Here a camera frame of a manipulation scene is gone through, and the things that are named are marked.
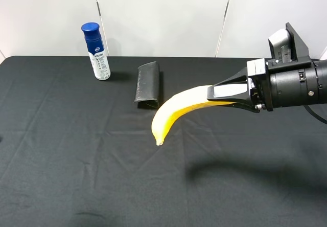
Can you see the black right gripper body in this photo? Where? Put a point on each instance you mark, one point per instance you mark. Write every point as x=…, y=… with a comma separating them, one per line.
x=259, y=84

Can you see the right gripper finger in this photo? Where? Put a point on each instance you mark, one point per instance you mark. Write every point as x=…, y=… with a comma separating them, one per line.
x=234, y=88
x=238, y=105

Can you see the yellow banana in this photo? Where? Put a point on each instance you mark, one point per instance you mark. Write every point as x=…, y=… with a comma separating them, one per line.
x=177, y=106

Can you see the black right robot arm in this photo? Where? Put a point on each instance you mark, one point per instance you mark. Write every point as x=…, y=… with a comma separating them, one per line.
x=296, y=83

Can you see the black folded pouch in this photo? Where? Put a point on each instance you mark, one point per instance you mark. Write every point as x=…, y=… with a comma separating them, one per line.
x=148, y=86

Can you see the blue and white spray bottle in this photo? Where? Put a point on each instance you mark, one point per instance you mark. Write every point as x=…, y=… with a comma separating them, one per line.
x=96, y=51

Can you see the black tablecloth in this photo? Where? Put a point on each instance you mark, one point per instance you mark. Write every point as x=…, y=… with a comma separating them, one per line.
x=76, y=151

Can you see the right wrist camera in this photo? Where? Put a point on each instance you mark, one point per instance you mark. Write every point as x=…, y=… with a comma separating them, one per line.
x=287, y=46

